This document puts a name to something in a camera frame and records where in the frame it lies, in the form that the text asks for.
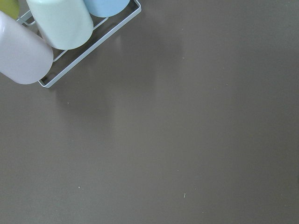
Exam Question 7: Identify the light blue mug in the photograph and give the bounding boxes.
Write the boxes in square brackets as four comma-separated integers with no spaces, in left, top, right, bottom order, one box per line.
[84,0,130,18]

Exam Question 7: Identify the white mug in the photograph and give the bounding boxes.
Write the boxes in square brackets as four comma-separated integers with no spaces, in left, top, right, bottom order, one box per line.
[27,0,93,50]

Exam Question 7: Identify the pink mug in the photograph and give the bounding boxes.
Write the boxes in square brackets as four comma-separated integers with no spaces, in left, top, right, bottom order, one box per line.
[0,12,53,84]

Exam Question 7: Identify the yellow mug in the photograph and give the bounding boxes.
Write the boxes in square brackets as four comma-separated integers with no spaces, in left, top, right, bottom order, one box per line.
[0,0,20,20]

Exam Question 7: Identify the white wire mug rack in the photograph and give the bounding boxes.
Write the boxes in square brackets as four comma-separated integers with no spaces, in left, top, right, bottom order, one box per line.
[17,0,142,88]

